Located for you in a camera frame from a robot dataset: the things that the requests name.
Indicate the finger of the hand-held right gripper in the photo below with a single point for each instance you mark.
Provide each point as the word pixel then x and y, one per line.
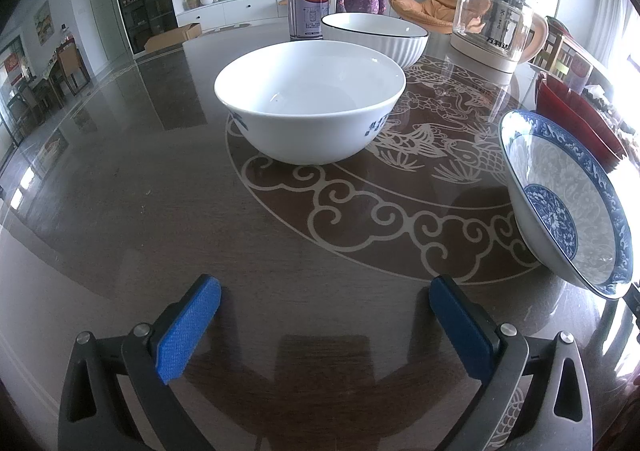
pixel 634 301

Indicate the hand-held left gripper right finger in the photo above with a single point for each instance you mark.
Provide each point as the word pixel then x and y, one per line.
pixel 465 331

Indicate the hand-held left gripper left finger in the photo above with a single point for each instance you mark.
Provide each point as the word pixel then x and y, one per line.
pixel 187 331

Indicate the blue patterned porcelain bowl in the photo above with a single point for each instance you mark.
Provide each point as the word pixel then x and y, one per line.
pixel 560 211

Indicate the white bowl blue print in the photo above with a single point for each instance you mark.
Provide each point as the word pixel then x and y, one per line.
pixel 310 96

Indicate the white ribbed bowl black rim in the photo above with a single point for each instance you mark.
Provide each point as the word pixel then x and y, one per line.
pixel 395 48

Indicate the dark wooden dining chair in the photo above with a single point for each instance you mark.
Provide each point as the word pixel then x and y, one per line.
pixel 570 56

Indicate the brown wooden chair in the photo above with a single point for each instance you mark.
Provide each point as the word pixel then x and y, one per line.
pixel 72 68

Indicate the cardboard box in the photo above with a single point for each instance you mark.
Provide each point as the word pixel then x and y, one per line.
pixel 170 36

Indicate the glass electric kettle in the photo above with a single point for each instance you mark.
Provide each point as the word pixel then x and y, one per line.
pixel 490 21

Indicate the white television cabinet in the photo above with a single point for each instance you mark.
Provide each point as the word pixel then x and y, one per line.
pixel 240 8

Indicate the orange lounge chair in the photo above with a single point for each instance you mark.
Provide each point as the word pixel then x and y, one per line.
pixel 430 1

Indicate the silver drink can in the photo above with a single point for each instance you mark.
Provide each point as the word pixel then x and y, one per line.
pixel 307 6

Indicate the framed wall picture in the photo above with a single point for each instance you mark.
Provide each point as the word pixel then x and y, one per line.
pixel 42 21

